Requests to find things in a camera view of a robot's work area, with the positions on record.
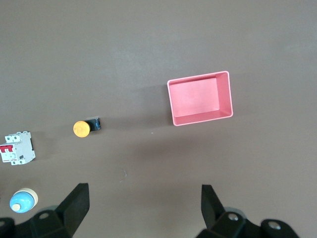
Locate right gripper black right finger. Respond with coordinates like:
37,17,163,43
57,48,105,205
201,184,262,238

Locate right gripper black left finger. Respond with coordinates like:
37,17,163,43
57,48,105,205
29,182,90,238

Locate yellow push button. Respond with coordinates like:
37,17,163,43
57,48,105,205
73,116,102,138

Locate blue round bell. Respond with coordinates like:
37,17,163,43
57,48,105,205
9,187,39,214

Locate white circuit breaker, red switches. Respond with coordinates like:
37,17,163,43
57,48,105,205
0,130,36,166

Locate pink plastic box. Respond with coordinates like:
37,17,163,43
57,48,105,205
166,70,234,127

